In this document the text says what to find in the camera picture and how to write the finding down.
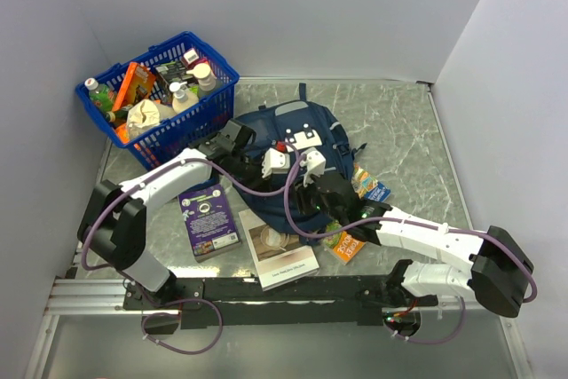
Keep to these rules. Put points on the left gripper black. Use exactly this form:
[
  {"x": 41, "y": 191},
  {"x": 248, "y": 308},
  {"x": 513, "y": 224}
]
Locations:
[{"x": 258, "y": 183}]

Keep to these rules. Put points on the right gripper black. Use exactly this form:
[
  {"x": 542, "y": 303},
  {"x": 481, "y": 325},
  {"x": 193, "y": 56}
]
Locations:
[{"x": 303, "y": 194}]

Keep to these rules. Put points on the navy blue student backpack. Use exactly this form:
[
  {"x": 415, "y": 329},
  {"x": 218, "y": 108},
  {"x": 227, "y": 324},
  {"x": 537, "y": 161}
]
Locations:
[{"x": 301, "y": 145}]

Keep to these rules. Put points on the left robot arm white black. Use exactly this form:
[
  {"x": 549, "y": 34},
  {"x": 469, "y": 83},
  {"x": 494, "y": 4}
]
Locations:
[{"x": 113, "y": 228}]

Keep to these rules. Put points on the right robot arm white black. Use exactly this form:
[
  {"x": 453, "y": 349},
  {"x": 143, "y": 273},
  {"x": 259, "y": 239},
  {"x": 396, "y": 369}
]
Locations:
[{"x": 489, "y": 266}]

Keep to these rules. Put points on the beige crumpled bag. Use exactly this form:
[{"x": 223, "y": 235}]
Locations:
[{"x": 146, "y": 115}]

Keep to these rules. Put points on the blue paperback book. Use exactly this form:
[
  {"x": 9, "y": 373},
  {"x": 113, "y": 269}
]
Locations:
[{"x": 367, "y": 186}]

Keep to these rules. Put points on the orange treehouse paperback book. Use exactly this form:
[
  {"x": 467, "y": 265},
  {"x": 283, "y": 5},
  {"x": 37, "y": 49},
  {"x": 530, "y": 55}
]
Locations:
[{"x": 341, "y": 245}]

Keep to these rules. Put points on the purple paperback book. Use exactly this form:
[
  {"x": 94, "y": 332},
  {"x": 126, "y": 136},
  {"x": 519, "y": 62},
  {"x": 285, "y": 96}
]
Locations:
[{"x": 209, "y": 222}]

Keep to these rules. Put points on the white coffee cover book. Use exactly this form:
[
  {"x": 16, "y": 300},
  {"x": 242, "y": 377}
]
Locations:
[{"x": 279, "y": 258}]

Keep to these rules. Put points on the beige cap bottle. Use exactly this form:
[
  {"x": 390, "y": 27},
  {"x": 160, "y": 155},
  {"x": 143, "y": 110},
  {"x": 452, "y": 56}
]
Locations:
[{"x": 205, "y": 77}]

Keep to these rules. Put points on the white pump lotion bottle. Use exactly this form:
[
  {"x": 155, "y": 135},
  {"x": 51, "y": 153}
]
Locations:
[{"x": 182, "y": 97}]

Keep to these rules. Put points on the blue plastic shopping basket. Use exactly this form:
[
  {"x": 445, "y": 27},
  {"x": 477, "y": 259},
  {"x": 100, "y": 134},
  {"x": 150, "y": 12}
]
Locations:
[{"x": 168, "y": 139}]

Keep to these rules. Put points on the black green box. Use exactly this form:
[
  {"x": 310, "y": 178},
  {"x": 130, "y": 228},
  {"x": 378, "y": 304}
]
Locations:
[{"x": 170, "y": 72}]

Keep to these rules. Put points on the small red white box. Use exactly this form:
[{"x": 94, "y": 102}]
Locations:
[{"x": 189, "y": 57}]

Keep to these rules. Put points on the orange snack box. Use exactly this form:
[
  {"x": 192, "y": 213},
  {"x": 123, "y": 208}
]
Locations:
[{"x": 137, "y": 84}]

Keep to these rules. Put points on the green soda bottle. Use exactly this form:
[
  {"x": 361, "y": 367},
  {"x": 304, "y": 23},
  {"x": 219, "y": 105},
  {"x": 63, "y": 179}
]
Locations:
[{"x": 101, "y": 95}]

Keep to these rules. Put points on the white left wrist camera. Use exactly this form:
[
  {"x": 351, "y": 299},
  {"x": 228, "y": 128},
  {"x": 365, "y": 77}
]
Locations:
[{"x": 276, "y": 161}]

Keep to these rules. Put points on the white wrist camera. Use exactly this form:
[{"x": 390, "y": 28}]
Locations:
[
  {"x": 314, "y": 163},
  {"x": 276, "y": 161}
]

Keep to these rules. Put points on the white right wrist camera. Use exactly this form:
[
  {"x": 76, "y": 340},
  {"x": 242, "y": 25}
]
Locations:
[{"x": 314, "y": 163}]

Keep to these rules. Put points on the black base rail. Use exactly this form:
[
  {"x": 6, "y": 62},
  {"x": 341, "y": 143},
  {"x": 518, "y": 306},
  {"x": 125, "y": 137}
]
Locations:
[{"x": 359, "y": 299}]

